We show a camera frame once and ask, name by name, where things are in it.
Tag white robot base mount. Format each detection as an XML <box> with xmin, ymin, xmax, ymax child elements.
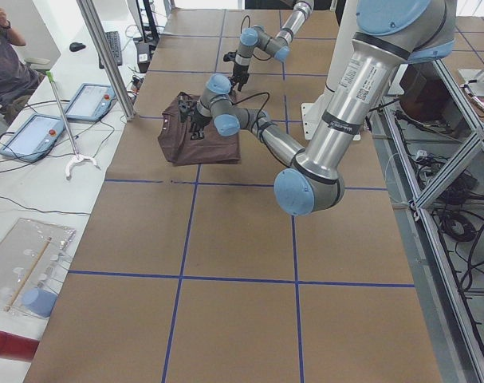
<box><xmin>302</xmin><ymin>65</ymin><xmax>369</xmax><ymax>152</ymax></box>

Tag far blue teach pendant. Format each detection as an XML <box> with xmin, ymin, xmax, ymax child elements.
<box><xmin>65</xmin><ymin>83</ymin><xmax>116</xmax><ymax>122</ymax></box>

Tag black computer keyboard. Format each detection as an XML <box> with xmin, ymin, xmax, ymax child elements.
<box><xmin>104</xmin><ymin>31</ymin><xmax>123</xmax><ymax>66</ymax></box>

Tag seated person grey shirt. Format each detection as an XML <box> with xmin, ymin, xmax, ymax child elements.
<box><xmin>0</xmin><ymin>8</ymin><xmax>44</xmax><ymax>124</ymax></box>

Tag tangled black floor cables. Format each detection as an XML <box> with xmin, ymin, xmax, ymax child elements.
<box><xmin>392</xmin><ymin>107</ymin><xmax>484</xmax><ymax>368</ymax></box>

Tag blue teach pendant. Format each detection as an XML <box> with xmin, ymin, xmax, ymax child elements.
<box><xmin>65</xmin><ymin>83</ymin><xmax>116</xmax><ymax>122</ymax></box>
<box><xmin>0</xmin><ymin>113</ymin><xmax>65</xmax><ymax>163</ymax></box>

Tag aluminium frame rack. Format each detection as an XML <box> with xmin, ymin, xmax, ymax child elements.
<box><xmin>366</xmin><ymin>51</ymin><xmax>484</xmax><ymax>382</ymax></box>

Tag red cylinder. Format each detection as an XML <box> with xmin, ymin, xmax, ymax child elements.
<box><xmin>0</xmin><ymin>330</ymin><xmax>39</xmax><ymax>362</ymax></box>

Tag clear plastic bag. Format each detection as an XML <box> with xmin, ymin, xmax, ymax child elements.
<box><xmin>0</xmin><ymin>219</ymin><xmax>76</xmax><ymax>318</ymax></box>

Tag dark brown t-shirt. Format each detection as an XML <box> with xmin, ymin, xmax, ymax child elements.
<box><xmin>158</xmin><ymin>92</ymin><xmax>241</xmax><ymax>166</ymax></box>

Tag white reacher grabber stick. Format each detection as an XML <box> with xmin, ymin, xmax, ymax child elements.
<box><xmin>45</xmin><ymin>71</ymin><xmax>100</xmax><ymax>180</ymax></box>

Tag near blue teach pendant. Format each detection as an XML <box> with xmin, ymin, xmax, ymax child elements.
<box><xmin>0</xmin><ymin>113</ymin><xmax>65</xmax><ymax>163</ymax></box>

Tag aluminium frame post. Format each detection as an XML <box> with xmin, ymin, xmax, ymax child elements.
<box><xmin>77</xmin><ymin>0</ymin><xmax>136</xmax><ymax>121</ymax></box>

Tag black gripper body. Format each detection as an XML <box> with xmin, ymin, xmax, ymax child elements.
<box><xmin>231</xmin><ymin>62</ymin><xmax>250</xmax><ymax>81</ymax></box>
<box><xmin>191</xmin><ymin>109</ymin><xmax>210</xmax><ymax>132</ymax></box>

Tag wooden stick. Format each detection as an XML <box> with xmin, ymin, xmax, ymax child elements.
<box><xmin>3</xmin><ymin>237</ymin><xmax>52</xmax><ymax>312</ymax></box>

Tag black computer mouse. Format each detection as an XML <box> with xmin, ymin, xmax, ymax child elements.
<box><xmin>69</xmin><ymin>41</ymin><xmax>86</xmax><ymax>52</ymax></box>

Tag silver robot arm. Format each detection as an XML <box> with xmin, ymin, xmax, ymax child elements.
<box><xmin>192</xmin><ymin>1</ymin><xmax>456</xmax><ymax>215</ymax></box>
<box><xmin>223</xmin><ymin>0</ymin><xmax>315</xmax><ymax>91</ymax></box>

